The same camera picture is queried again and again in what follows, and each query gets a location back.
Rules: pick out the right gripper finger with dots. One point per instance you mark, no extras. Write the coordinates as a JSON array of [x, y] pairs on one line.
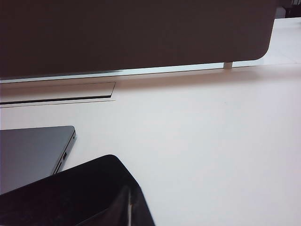
[[70, 200]]

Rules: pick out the silver Dell laptop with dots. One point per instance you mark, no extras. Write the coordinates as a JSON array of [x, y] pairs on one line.
[[28, 153]]

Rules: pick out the brown desk divider panel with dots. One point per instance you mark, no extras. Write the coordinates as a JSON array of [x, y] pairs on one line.
[[117, 35]]

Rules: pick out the white divider support post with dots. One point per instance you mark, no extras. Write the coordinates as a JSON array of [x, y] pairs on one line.
[[228, 65]]

